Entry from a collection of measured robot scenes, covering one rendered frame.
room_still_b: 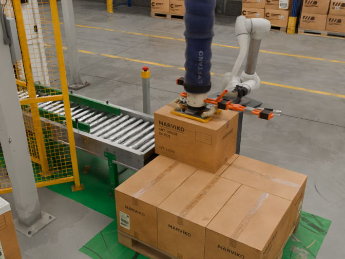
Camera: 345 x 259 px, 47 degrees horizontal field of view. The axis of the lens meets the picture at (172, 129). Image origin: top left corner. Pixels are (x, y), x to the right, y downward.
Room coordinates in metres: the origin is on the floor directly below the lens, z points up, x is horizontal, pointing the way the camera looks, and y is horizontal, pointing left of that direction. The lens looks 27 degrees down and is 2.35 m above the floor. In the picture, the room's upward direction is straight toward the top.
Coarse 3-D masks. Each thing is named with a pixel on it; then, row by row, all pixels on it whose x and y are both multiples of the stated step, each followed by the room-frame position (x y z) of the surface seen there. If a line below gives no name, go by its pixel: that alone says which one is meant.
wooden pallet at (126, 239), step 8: (296, 224) 2.60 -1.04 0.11; (120, 232) 2.48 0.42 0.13; (120, 240) 2.48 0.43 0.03; (128, 240) 2.44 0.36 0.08; (136, 240) 2.47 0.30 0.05; (136, 248) 2.41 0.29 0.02; (144, 248) 2.41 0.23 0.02; (152, 248) 2.41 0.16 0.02; (152, 256) 2.32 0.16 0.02; (160, 256) 2.32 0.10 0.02; (168, 256) 2.32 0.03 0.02; (280, 256) 2.28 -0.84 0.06
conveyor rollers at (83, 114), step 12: (24, 96) 4.34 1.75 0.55; (36, 96) 4.35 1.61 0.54; (48, 108) 4.03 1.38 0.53; (60, 108) 3.99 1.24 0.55; (72, 108) 3.99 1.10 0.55; (84, 108) 4.01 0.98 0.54; (84, 120) 3.74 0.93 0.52; (96, 120) 3.77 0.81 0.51; (108, 120) 3.69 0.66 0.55; (120, 120) 3.70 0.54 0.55; (132, 120) 3.71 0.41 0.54; (108, 132) 3.42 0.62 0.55; (120, 132) 3.43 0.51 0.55; (132, 132) 3.43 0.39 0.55; (144, 132) 3.44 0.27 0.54; (144, 144) 3.18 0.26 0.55
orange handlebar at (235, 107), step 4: (184, 92) 3.12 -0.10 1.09; (184, 96) 3.07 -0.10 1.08; (204, 100) 2.97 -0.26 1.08; (208, 100) 2.95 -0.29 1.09; (216, 104) 2.91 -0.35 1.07; (232, 104) 2.88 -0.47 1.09; (236, 104) 2.86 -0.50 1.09; (232, 108) 2.83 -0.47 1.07; (236, 108) 2.81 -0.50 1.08; (240, 108) 2.80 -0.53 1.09; (252, 112) 2.74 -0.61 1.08; (256, 112) 2.73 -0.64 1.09; (272, 116) 2.67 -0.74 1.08
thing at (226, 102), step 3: (222, 99) 2.95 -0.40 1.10; (225, 99) 2.94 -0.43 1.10; (219, 102) 2.90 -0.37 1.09; (222, 102) 2.90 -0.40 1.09; (225, 102) 2.90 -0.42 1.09; (228, 102) 2.87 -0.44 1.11; (219, 105) 2.88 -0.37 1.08; (222, 105) 2.86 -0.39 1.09; (225, 105) 2.85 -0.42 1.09; (219, 108) 2.87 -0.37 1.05; (222, 108) 2.85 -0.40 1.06; (225, 108) 2.85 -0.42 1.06
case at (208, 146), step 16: (160, 112) 3.04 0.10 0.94; (224, 112) 3.04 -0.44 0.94; (160, 128) 3.00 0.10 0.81; (176, 128) 2.91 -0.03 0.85; (192, 128) 2.83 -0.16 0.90; (208, 128) 2.75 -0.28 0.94; (224, 128) 2.82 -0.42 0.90; (160, 144) 3.00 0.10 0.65; (176, 144) 2.91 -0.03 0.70; (192, 144) 2.83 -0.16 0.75; (208, 144) 2.74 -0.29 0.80; (224, 144) 2.84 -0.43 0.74; (192, 160) 2.82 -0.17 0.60; (208, 160) 2.74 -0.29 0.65; (224, 160) 2.86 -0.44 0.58
